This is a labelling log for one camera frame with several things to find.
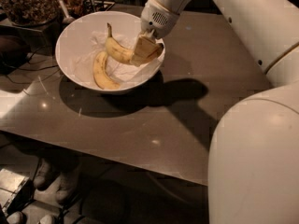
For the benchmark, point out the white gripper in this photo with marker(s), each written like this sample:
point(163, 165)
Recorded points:
point(158, 20)

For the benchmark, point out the yellow banana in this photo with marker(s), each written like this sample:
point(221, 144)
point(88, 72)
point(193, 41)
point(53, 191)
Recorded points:
point(100, 73)
point(118, 52)

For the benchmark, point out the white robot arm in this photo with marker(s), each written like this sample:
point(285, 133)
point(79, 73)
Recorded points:
point(253, 164)

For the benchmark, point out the white bowl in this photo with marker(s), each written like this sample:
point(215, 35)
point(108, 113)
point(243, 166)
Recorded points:
point(74, 40)

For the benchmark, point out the white paper towel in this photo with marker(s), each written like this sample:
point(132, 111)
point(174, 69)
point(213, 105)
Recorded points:
point(125, 74)

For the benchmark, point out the white spoon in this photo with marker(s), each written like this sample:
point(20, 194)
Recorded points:
point(67, 18)

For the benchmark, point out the white shoe right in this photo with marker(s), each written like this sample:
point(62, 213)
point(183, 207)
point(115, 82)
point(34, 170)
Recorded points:
point(67, 186)

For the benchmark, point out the white shoe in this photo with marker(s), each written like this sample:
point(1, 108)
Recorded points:
point(45, 175)
point(67, 186)

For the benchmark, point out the white shoe left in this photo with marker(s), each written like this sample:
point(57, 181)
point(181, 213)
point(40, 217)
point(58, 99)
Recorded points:
point(45, 175)

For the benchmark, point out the metal box on floor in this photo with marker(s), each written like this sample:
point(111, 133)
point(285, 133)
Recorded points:
point(15, 191)

